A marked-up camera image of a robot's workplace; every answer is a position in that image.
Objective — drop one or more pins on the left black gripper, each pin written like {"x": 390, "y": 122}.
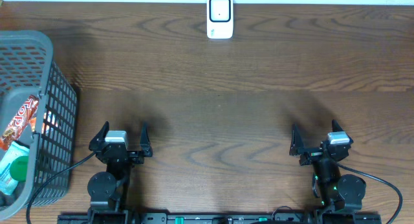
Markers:
{"x": 145, "y": 151}

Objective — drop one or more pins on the red chocolate bar wrapper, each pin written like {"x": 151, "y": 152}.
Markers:
{"x": 19, "y": 122}

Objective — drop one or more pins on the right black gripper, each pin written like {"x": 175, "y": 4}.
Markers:
{"x": 311, "y": 154}

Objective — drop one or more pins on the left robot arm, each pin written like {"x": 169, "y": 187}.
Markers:
{"x": 108, "y": 189}

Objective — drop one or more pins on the teal wet wipes pack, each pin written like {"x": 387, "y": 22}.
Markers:
{"x": 8, "y": 185}

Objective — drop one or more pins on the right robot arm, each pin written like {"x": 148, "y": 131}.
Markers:
{"x": 341, "y": 195}

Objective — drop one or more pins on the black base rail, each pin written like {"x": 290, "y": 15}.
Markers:
{"x": 162, "y": 218}

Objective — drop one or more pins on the white barcode scanner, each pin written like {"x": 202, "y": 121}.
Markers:
{"x": 219, "y": 19}

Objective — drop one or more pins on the green lid seasoning jar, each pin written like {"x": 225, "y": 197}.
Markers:
{"x": 18, "y": 169}

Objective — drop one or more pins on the grey plastic mesh basket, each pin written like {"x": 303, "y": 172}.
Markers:
{"x": 28, "y": 68}

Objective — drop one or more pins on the orange tissue pack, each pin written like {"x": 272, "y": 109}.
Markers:
{"x": 52, "y": 123}

